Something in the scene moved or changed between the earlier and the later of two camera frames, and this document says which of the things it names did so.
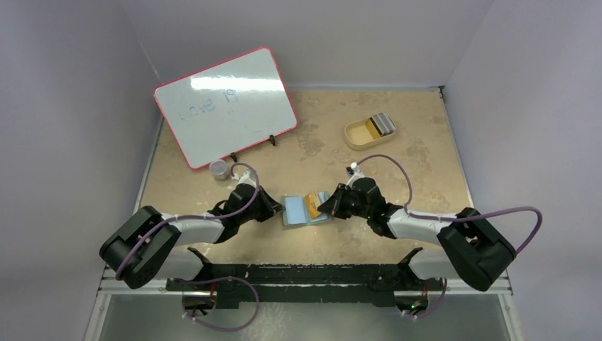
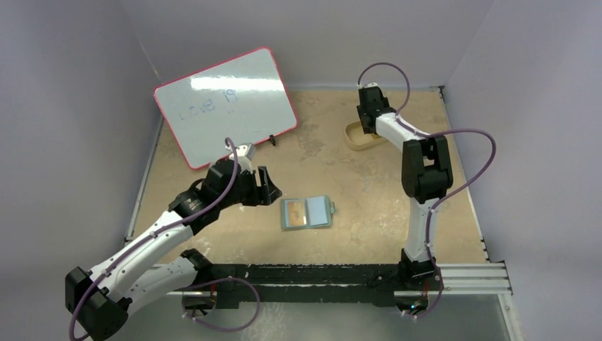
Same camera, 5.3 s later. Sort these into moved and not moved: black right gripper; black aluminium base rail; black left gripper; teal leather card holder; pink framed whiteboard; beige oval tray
Moved: black left gripper; black right gripper
Not moved: black aluminium base rail; pink framed whiteboard; beige oval tray; teal leather card holder
